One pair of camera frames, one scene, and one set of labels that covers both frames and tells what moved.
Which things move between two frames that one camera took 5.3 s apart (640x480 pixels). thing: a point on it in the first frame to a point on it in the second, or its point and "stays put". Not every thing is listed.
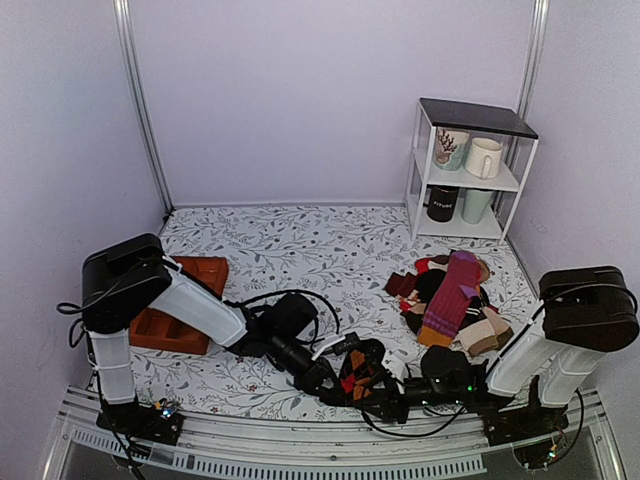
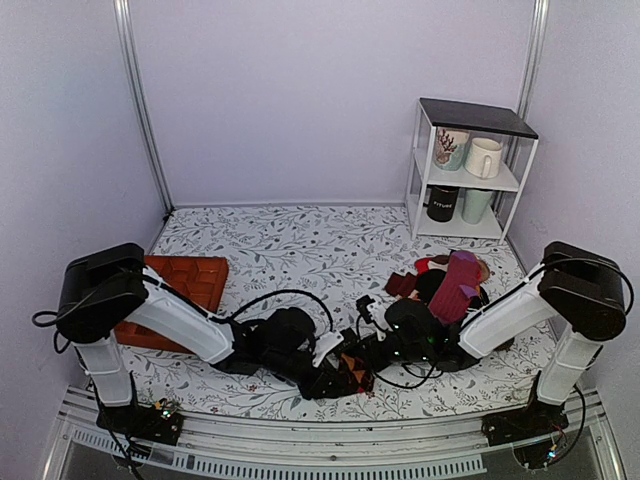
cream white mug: [483, 159] stays put
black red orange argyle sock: [356, 375] stays put
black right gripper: [382, 398] to [374, 361]
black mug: [442, 201] stays put
